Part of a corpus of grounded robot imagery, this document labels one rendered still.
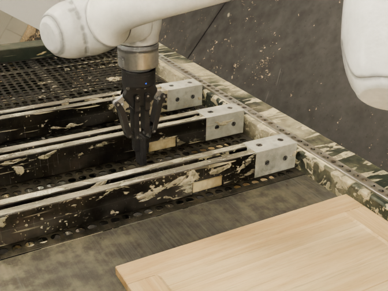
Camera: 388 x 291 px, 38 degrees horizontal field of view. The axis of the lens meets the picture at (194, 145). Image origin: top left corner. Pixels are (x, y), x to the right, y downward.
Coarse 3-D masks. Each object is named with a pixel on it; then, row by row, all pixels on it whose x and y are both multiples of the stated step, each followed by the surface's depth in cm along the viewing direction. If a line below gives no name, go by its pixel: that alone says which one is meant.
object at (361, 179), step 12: (168, 60) 204; (180, 72) 193; (204, 84) 182; (228, 96) 172; (264, 120) 157; (288, 132) 150; (300, 144) 143; (324, 156) 138; (336, 168) 132; (348, 168) 132; (360, 180) 127; (384, 192) 123
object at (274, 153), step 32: (192, 160) 131; (224, 160) 131; (256, 160) 136; (288, 160) 141; (32, 192) 116; (64, 192) 117; (96, 192) 117; (128, 192) 121; (160, 192) 125; (0, 224) 109; (32, 224) 112; (64, 224) 116
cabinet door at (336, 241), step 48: (240, 240) 112; (288, 240) 113; (336, 240) 113; (384, 240) 113; (144, 288) 98; (192, 288) 99; (240, 288) 99; (288, 288) 100; (336, 288) 100; (384, 288) 100
